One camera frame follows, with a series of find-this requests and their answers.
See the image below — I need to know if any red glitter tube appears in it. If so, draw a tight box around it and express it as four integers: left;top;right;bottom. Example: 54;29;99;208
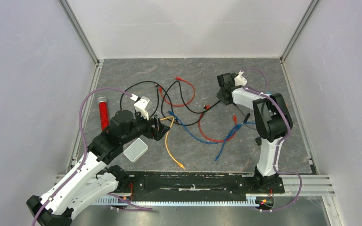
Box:
98;97;109;130

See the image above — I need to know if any blue ethernet cable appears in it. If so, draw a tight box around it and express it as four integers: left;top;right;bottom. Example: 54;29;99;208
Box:
168;111;258;162

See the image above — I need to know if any yellow ethernet cable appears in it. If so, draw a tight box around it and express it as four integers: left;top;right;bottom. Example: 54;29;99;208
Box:
159;116;187;170

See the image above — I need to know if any clear plastic box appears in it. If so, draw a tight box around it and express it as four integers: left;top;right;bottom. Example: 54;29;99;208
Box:
123;138;148;162

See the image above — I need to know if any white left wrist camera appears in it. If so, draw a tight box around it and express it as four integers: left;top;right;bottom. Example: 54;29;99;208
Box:
134;96;151;120

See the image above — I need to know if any black power adapter cable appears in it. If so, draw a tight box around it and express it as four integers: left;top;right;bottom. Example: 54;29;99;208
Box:
234;104;262;146

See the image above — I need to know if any black ethernet cable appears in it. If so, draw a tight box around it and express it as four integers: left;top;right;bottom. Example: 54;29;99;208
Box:
120;81;222;127

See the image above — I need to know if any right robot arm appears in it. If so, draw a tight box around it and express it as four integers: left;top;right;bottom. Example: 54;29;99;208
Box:
216;71;293;192

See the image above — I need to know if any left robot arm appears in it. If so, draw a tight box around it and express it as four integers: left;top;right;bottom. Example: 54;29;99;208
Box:
26;110;170;226

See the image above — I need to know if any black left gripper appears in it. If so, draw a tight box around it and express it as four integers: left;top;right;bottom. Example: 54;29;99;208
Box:
121;110;170;145

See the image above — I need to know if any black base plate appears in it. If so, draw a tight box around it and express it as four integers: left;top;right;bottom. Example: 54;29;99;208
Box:
114;171;285;202

